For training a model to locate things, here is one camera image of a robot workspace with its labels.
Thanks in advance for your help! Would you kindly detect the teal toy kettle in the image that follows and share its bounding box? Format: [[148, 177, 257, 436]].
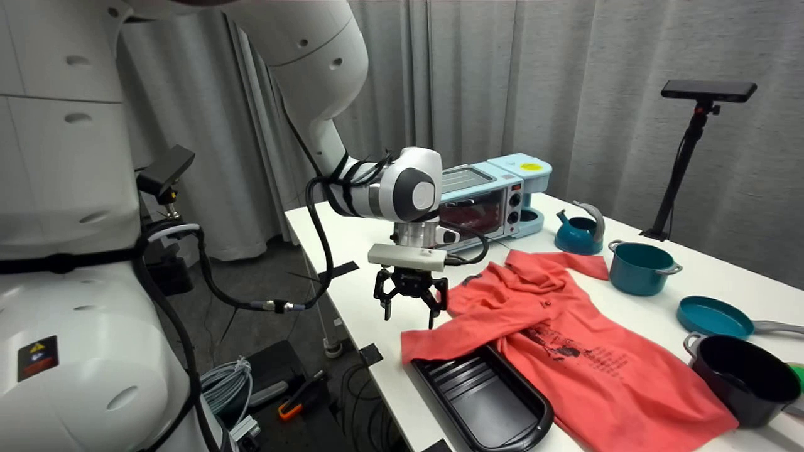
[[553, 197, 609, 255]]

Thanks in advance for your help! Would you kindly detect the orange printed shirt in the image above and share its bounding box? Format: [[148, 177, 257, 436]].
[[399, 249, 741, 452]]

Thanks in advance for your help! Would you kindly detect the black ribbed tray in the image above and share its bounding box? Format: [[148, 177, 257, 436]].
[[416, 347, 556, 452]]

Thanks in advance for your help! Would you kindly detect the orange handled tool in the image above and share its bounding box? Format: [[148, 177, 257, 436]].
[[278, 367, 330, 421]]

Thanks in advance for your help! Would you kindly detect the light blue toy oven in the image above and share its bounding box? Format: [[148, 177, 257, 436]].
[[438, 151, 556, 249]]

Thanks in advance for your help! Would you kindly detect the teal toy pot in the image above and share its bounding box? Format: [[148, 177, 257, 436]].
[[607, 238, 685, 298]]

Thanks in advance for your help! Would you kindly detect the black clamp mounted device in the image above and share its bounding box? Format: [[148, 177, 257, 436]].
[[134, 146, 198, 202]]

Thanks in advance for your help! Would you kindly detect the black toy pot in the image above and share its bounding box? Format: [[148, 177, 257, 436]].
[[682, 332, 804, 430]]

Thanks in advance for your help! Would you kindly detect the grey cable bundle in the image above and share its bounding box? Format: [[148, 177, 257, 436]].
[[197, 356, 262, 447]]

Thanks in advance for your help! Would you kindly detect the black floor box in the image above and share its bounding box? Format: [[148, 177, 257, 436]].
[[241, 335, 309, 405]]

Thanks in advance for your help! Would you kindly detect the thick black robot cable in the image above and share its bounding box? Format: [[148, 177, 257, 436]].
[[132, 152, 398, 452]]

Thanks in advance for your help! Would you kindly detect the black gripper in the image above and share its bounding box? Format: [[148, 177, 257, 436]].
[[373, 266, 452, 332]]

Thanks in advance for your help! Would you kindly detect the short black tape piece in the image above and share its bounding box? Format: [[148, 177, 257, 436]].
[[358, 341, 388, 367]]

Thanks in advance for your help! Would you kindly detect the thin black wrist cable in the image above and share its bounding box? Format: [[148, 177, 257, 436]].
[[441, 226, 494, 268]]

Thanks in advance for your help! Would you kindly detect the long black tape strip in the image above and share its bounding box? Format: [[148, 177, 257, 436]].
[[327, 258, 363, 282]]

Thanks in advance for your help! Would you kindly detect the teal toy frying pan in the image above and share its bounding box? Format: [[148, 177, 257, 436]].
[[676, 293, 804, 341]]

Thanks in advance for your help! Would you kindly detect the small toy vegetable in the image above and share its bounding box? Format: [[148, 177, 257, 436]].
[[785, 359, 804, 396]]

